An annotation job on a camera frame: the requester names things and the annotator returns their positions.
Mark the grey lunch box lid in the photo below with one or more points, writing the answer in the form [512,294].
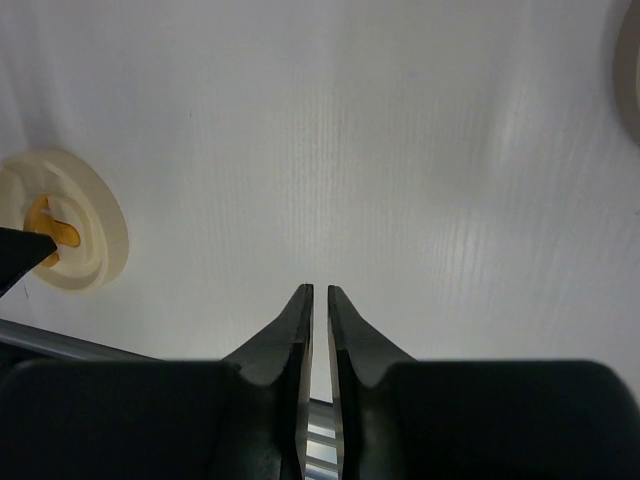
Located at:
[625,71]

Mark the yellow lunch box lid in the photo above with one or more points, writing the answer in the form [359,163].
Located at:
[54,192]

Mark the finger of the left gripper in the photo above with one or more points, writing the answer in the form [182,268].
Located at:
[21,252]

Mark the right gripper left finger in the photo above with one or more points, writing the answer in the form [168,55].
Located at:
[240,417]

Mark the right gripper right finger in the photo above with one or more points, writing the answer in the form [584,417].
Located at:
[402,418]

